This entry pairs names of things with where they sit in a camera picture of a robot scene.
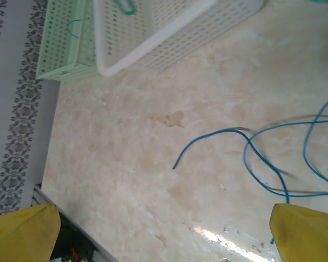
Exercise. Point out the light green plastic basket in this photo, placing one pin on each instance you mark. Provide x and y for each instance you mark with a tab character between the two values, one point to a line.
57	49

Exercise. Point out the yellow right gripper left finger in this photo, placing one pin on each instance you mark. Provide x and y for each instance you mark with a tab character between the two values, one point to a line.
19	237

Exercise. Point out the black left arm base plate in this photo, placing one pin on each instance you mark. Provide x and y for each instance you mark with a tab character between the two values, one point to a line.
79	245

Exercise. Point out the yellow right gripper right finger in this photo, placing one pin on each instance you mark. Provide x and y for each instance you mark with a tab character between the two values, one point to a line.
308	237

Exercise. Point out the white plastic basket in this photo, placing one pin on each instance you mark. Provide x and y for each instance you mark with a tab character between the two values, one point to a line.
163	41

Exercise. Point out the teal plastic basket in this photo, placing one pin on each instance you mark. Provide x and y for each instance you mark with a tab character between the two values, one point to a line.
320	1

